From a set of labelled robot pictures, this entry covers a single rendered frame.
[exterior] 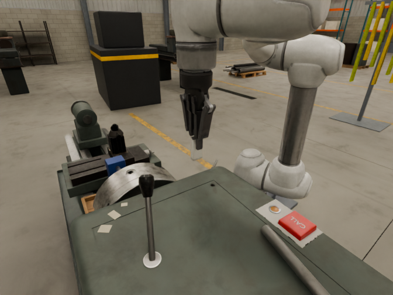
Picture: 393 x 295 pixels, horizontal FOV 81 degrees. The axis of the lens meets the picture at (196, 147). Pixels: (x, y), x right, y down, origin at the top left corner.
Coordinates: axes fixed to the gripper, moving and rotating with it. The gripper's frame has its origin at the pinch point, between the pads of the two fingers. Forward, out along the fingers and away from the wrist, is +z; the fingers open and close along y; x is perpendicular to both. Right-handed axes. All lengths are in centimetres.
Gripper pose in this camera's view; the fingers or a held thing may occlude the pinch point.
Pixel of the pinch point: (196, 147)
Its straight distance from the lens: 62.2
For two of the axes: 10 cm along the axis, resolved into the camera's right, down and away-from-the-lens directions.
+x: -8.4, 2.5, -4.8
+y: -5.4, -3.9, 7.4
